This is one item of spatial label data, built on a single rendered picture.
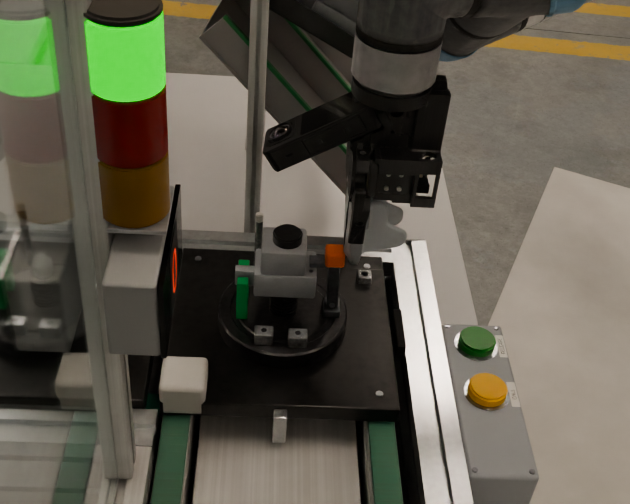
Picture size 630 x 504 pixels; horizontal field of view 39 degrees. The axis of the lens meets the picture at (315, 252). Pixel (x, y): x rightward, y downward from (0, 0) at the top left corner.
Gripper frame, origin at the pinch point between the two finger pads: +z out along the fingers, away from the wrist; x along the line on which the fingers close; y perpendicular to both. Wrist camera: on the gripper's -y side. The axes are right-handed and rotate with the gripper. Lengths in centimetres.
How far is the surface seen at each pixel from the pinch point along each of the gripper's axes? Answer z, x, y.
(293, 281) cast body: 2.4, -2.2, -5.5
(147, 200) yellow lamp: -21.1, -21.0, -16.7
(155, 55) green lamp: -31.6, -20.2, -15.8
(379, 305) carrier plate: 10.3, 3.3, 4.7
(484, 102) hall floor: 108, 224, 74
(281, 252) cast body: -1.2, -1.9, -6.8
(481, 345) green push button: 10.2, -2.7, 15.4
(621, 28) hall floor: 108, 298, 149
